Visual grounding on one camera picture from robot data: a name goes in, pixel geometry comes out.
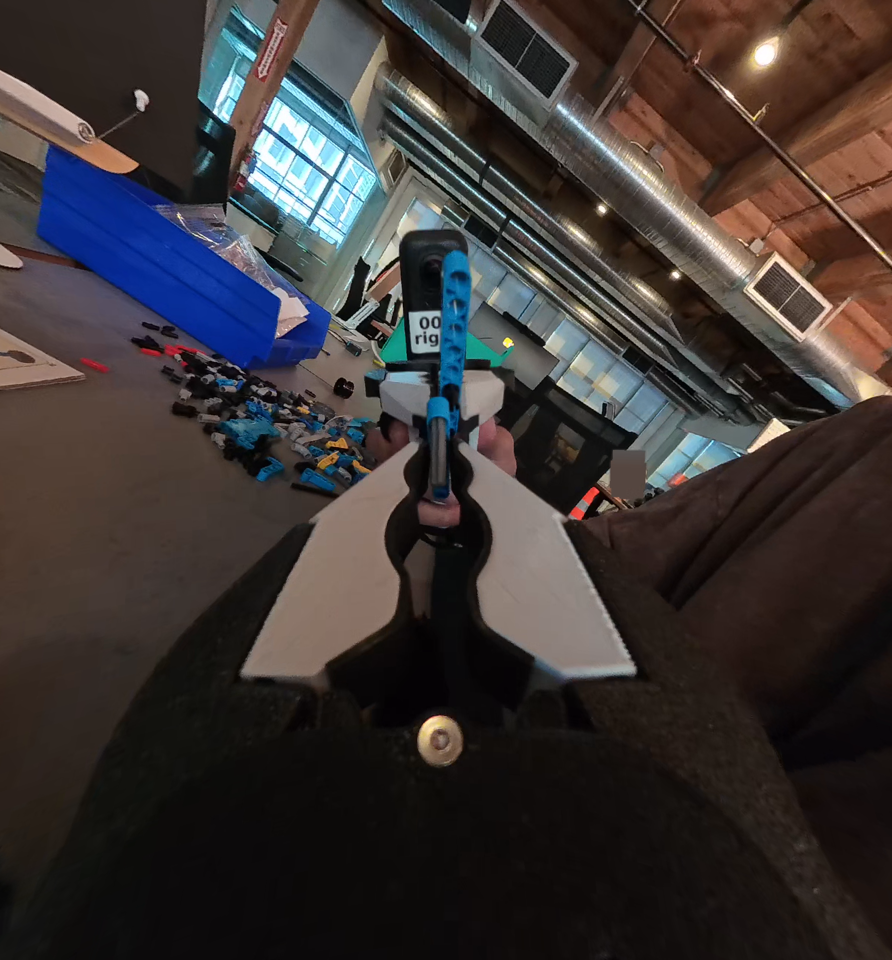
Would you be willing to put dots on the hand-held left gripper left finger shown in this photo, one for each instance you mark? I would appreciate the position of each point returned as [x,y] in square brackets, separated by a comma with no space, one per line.
[318,592]

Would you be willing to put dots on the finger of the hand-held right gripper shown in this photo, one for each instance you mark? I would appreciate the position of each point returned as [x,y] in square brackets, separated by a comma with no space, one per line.
[483,401]
[404,401]

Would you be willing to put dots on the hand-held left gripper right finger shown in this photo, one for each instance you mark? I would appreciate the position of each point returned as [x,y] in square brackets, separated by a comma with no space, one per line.
[551,592]

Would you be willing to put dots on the long blue perforated beam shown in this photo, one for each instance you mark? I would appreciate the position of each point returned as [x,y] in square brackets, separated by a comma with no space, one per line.
[453,315]

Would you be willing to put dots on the black axle rod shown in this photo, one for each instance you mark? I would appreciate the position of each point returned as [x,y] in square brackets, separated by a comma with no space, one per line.
[437,465]

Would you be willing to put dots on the person's right forearm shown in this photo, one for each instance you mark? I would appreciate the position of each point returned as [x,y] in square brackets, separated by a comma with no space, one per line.
[753,510]

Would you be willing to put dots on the grey desk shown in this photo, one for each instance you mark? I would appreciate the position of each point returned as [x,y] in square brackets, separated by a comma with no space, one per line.
[115,562]

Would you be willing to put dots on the person's right hand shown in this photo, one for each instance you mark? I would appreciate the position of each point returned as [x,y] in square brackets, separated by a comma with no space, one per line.
[502,446]

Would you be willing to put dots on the teal plastic panel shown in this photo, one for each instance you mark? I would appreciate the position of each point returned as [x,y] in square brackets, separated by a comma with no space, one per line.
[491,352]

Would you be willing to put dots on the small black wheel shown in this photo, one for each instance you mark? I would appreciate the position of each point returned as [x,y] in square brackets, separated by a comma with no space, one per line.
[344,388]

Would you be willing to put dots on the black mesh office chair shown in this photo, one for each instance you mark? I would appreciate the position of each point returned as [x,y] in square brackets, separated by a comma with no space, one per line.
[566,442]

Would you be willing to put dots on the orange traffic cone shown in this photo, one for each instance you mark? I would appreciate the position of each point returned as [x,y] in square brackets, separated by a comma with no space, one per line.
[584,504]

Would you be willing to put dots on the pile of small building bricks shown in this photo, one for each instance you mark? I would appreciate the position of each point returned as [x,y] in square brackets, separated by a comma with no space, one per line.
[265,427]

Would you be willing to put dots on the paned window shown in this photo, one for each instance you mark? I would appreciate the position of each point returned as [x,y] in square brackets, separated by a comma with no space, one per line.
[303,165]

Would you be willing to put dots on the clear plastic bags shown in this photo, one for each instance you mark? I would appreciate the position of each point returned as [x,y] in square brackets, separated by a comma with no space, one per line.
[228,255]

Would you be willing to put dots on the small black monitor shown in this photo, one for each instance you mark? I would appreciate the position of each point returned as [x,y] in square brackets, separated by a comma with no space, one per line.
[213,157]

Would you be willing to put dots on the white vent grille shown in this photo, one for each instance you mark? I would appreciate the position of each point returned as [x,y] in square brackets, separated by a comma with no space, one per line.
[789,296]
[528,45]

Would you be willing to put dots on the blue plastic bin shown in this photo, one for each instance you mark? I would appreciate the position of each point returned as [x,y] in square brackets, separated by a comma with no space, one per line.
[138,247]

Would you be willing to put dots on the small red pin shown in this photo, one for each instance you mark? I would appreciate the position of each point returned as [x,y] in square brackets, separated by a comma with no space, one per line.
[94,364]

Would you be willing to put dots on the light wooden board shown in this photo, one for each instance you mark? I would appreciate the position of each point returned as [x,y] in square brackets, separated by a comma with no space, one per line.
[112,156]

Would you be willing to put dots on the person's brown clothing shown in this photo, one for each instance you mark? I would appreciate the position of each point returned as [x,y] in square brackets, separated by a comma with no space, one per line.
[851,750]

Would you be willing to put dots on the instruction booklet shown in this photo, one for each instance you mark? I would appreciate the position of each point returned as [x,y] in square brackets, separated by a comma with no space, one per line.
[10,360]

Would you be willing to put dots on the black monitor panel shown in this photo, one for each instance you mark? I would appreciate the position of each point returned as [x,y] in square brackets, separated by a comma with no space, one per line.
[78,45]

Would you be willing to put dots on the silver ventilation duct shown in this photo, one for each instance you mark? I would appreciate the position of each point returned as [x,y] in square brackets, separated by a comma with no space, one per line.
[641,172]

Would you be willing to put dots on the brown post with red label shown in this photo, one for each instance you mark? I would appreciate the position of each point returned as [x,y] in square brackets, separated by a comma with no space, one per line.
[265,75]

